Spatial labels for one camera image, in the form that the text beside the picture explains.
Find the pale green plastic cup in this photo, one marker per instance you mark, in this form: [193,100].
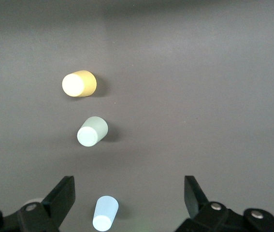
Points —
[92,131]

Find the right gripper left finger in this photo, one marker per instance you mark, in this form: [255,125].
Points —
[54,203]

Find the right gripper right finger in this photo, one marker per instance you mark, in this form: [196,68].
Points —
[199,210]

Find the light blue plastic cup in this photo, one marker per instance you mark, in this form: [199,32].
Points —
[105,212]

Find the yellow plastic cup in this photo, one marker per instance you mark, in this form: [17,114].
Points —
[78,83]

